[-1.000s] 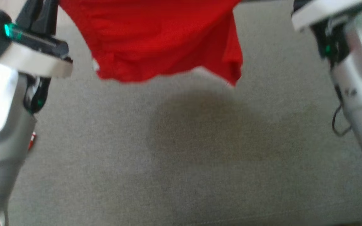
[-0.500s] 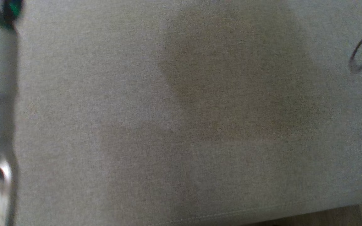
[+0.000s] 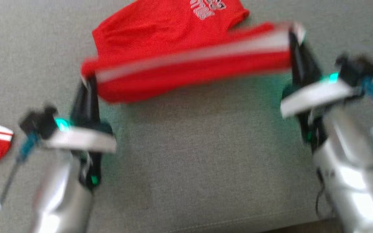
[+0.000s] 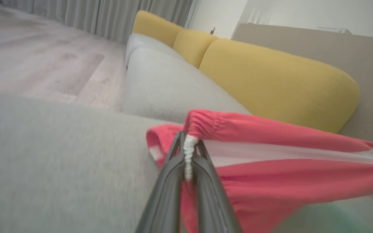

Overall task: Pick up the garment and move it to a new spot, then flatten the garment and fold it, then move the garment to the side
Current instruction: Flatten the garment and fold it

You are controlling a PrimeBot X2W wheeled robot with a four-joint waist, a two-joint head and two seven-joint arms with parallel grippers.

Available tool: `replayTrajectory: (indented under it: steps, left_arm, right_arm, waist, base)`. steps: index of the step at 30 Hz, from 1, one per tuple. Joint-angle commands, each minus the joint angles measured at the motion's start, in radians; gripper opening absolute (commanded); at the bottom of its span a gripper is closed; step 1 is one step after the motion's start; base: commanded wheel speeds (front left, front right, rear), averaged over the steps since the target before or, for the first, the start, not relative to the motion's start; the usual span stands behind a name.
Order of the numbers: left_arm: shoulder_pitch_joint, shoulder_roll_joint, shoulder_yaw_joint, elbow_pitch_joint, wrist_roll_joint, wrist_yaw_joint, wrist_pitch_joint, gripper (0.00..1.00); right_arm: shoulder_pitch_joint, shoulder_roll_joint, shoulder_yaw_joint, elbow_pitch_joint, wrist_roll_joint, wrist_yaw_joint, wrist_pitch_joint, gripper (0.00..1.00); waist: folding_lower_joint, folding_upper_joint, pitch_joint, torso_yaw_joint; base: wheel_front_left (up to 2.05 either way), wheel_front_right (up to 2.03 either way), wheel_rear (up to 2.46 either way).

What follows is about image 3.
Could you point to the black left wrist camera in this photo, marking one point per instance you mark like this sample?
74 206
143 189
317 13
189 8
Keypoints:
39 121

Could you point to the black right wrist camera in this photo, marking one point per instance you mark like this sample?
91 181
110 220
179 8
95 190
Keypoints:
358 69

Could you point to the red basketball jersey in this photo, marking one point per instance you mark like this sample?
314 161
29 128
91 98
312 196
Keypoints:
173 45

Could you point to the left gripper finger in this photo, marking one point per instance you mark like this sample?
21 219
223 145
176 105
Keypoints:
81 106
95 110

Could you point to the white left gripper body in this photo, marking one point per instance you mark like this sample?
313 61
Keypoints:
83 139

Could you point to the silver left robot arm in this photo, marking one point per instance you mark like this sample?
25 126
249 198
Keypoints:
60 194

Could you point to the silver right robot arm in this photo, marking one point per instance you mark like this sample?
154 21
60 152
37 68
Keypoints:
351 178

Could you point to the large grey sofa seat cushion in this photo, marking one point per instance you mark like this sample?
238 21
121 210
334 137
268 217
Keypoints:
199 155

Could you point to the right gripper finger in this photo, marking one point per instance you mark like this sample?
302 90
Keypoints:
295 64
311 64

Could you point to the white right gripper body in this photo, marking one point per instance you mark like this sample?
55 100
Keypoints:
316 95

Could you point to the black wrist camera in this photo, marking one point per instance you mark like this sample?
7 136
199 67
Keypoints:
39 121
358 69

